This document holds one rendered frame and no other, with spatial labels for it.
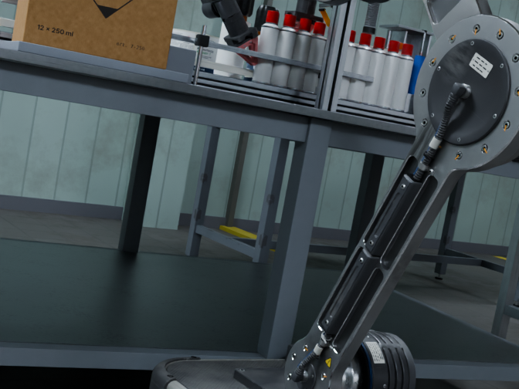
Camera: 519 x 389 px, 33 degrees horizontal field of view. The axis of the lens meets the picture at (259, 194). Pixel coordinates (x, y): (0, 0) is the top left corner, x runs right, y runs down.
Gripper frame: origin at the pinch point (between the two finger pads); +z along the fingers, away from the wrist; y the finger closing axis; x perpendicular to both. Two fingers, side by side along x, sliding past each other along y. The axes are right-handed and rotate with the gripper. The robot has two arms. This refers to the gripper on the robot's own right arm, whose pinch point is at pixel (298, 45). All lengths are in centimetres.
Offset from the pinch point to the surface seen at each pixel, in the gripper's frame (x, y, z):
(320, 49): 8.4, -2.6, 0.5
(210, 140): -170, -53, 41
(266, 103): 53, 34, 19
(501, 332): -5, -109, 84
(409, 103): 4.2, -40.3, 9.7
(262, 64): 7.9, 14.4, 8.0
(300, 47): 8.5, 4.0, 1.1
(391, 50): 8.0, -27.2, -4.3
